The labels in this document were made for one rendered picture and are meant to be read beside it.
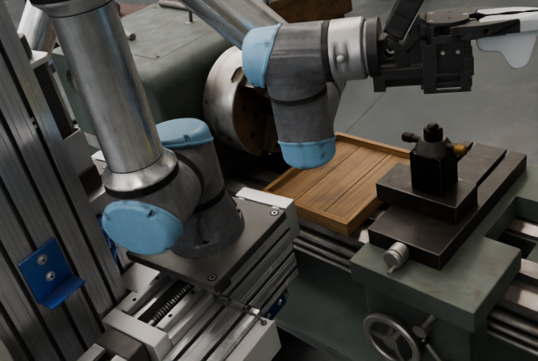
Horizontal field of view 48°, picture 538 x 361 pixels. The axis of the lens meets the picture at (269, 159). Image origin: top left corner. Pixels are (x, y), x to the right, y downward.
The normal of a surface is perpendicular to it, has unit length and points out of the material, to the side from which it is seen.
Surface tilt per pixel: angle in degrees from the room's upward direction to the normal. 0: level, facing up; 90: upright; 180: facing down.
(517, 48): 82
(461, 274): 0
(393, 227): 0
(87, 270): 90
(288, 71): 92
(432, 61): 82
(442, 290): 0
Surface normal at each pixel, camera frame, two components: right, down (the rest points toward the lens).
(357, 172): -0.18, -0.84
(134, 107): 0.72, 0.24
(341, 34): -0.29, -0.28
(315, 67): -0.20, 0.66
